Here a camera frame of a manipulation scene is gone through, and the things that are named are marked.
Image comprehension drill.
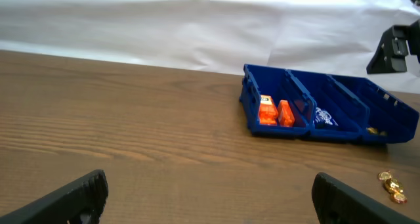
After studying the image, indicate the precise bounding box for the blue tray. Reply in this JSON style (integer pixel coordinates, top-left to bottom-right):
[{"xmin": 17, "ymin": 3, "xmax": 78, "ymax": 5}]
[{"xmin": 238, "ymin": 63, "xmax": 420, "ymax": 145}]

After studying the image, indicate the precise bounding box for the gold candy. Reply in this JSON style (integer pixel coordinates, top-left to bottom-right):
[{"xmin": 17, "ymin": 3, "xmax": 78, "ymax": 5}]
[
  {"xmin": 366, "ymin": 127, "xmax": 388, "ymax": 137},
  {"xmin": 377, "ymin": 170, "xmax": 409, "ymax": 204}
]

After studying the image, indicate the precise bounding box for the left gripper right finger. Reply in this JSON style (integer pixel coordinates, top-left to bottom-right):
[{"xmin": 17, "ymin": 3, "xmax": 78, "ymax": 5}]
[{"xmin": 311, "ymin": 171, "xmax": 419, "ymax": 224}]

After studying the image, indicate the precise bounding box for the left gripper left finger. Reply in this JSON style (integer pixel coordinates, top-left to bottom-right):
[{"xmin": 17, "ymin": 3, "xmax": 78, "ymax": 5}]
[{"xmin": 0, "ymin": 169, "xmax": 109, "ymax": 224}]

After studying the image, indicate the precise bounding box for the orange candy box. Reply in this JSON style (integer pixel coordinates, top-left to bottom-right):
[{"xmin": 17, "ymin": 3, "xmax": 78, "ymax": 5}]
[
  {"xmin": 258, "ymin": 95, "xmax": 279, "ymax": 126},
  {"xmin": 277, "ymin": 99, "xmax": 296, "ymax": 127}
]

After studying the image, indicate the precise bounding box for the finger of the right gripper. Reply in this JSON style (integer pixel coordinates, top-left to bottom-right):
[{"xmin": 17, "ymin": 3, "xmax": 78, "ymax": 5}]
[{"xmin": 366, "ymin": 24, "xmax": 410, "ymax": 76}]

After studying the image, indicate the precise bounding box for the blue candy pack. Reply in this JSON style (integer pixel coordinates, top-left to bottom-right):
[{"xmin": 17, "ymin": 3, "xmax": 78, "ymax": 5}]
[{"xmin": 313, "ymin": 106, "xmax": 339, "ymax": 130}]

